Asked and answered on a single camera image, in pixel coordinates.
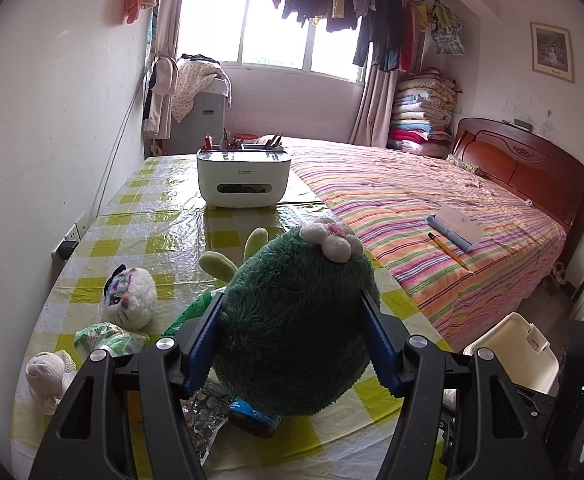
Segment green printed plastic bag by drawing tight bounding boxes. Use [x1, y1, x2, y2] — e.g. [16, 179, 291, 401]
[162, 287, 225, 341]

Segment row of hanging clothes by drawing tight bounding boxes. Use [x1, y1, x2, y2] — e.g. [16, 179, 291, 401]
[194, 0, 465, 73]

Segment white notebook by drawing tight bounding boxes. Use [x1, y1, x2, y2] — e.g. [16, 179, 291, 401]
[426, 203, 485, 253]

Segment white cat plush toy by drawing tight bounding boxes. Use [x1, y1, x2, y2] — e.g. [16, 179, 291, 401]
[102, 266, 159, 331]

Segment floral cloth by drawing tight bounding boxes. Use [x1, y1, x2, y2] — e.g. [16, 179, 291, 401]
[447, 154, 483, 176]

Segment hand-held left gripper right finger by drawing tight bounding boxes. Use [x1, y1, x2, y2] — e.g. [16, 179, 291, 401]
[359, 287, 555, 480]

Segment green plush toy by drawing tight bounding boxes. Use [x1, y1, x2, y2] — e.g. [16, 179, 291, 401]
[199, 217, 387, 418]

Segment yellow pencil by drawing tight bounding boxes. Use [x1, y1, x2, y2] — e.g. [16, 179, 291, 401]
[428, 232, 469, 269]

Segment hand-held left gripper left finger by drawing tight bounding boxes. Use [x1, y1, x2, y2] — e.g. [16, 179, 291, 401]
[29, 292, 227, 480]

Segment heap of dotted clothes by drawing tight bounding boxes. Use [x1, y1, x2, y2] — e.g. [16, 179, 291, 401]
[172, 53, 233, 123]

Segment yellow checked plastic tablecloth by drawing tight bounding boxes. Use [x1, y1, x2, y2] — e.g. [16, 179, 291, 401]
[10, 152, 455, 480]

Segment grey washing machine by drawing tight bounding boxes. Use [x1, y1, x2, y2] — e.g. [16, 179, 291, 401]
[169, 87, 227, 156]

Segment white hanging garments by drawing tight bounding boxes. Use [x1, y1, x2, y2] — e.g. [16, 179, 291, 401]
[142, 55, 179, 138]

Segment wooden bed headboard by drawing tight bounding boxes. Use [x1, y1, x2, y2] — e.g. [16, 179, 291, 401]
[452, 117, 584, 233]

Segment white knitted doll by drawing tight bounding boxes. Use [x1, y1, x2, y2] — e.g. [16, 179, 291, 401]
[26, 349, 78, 416]

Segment framed wall picture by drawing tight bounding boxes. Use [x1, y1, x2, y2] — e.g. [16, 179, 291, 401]
[530, 21, 575, 84]

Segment white plastic bin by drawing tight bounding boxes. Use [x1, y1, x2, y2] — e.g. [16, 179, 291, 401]
[462, 311, 560, 396]

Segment crumpled small green bag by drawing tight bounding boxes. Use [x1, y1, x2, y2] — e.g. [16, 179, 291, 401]
[74, 322, 150, 358]

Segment striped bed sheet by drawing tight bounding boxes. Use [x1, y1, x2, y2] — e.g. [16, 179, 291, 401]
[284, 137, 570, 353]

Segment silver foil wrapper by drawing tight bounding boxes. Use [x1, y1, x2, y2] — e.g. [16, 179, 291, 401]
[182, 382, 233, 471]

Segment beige curtain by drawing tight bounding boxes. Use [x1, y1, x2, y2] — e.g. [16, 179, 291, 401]
[349, 42, 397, 148]
[154, 0, 193, 61]

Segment white wall socket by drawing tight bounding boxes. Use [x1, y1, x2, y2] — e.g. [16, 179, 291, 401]
[66, 223, 90, 248]

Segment stack of folded blankets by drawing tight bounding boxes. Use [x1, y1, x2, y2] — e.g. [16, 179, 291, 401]
[386, 72, 460, 158]

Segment window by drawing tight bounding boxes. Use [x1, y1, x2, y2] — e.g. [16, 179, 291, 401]
[177, 0, 367, 83]

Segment white tissue box organizer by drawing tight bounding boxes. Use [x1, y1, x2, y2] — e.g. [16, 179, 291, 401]
[196, 132, 293, 209]

